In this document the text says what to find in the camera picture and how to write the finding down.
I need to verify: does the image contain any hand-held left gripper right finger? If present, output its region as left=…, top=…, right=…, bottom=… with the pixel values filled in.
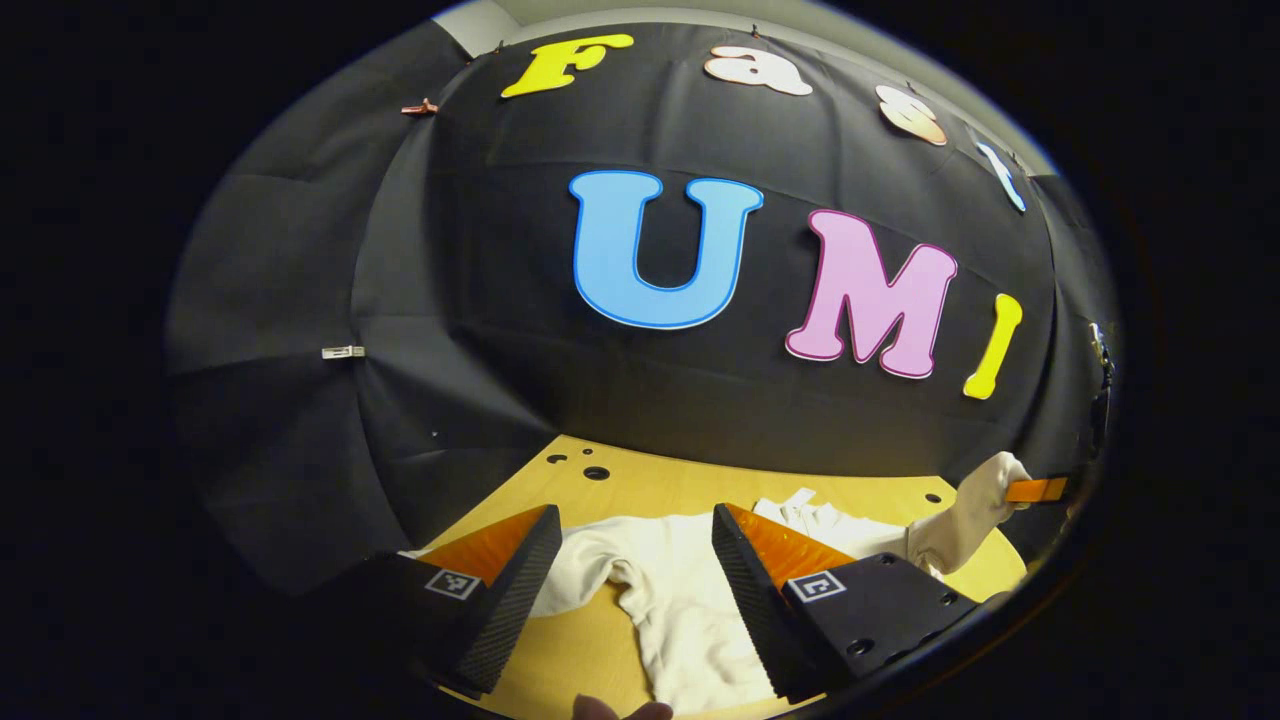
left=712, top=502, right=1011, bottom=704

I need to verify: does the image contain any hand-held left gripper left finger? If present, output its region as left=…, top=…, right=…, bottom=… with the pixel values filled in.
left=340, top=503, right=564, bottom=699

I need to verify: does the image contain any white sweatshirt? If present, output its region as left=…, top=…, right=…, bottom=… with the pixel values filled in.
left=400, top=452, right=1033, bottom=716

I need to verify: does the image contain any black backdrop cloth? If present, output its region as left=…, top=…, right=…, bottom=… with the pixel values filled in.
left=165, top=20, right=1121, bottom=601

